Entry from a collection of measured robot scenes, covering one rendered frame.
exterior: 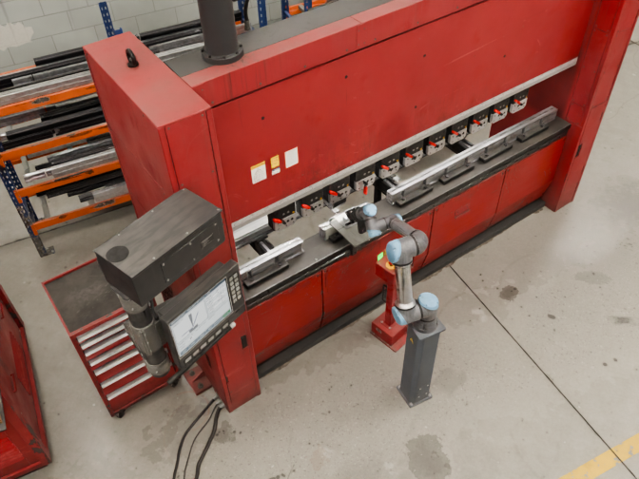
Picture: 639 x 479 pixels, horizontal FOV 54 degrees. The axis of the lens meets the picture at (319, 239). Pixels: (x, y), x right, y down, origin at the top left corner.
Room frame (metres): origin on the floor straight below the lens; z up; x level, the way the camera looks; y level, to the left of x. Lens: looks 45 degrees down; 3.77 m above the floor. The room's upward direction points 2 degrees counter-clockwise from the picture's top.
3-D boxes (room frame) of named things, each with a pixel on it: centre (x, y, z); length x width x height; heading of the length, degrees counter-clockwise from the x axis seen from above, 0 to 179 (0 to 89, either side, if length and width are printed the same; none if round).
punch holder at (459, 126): (3.48, -0.94, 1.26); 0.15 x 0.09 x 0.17; 124
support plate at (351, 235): (2.81, -0.21, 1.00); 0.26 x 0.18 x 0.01; 34
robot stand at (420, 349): (2.22, -0.60, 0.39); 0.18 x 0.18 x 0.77; 25
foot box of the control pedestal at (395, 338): (2.71, -0.50, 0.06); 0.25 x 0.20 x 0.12; 43
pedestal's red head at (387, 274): (2.73, -0.48, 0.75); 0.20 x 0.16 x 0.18; 133
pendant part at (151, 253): (1.88, 0.67, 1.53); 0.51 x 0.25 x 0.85; 140
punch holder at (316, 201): (2.81, 0.05, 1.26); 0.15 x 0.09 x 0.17; 124
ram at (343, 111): (3.30, -0.67, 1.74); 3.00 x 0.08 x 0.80; 124
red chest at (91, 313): (2.38, 1.31, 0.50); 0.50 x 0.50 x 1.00; 34
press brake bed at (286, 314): (3.26, -0.70, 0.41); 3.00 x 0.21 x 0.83; 124
